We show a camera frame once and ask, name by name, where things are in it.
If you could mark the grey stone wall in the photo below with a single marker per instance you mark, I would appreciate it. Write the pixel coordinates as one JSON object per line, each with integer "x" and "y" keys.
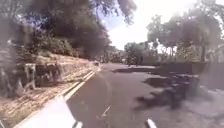
{"x": 43, "y": 71}

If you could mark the row of dark trees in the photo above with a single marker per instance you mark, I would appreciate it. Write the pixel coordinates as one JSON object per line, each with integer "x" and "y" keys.
{"x": 76, "y": 30}

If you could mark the white painted edge line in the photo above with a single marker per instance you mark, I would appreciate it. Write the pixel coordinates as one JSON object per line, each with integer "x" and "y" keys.
{"x": 78, "y": 87}

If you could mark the grey asphalt road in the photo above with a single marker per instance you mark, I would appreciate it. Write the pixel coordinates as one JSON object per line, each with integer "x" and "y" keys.
{"x": 113, "y": 96}

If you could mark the dry grass bank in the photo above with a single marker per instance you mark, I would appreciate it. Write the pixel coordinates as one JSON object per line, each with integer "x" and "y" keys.
{"x": 56, "y": 59}

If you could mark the group of green trees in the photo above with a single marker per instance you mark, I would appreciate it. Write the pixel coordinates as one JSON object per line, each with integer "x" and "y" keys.
{"x": 196, "y": 30}

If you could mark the robot's own part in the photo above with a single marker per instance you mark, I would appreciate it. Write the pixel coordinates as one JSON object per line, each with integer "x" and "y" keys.
{"x": 150, "y": 123}
{"x": 78, "y": 124}

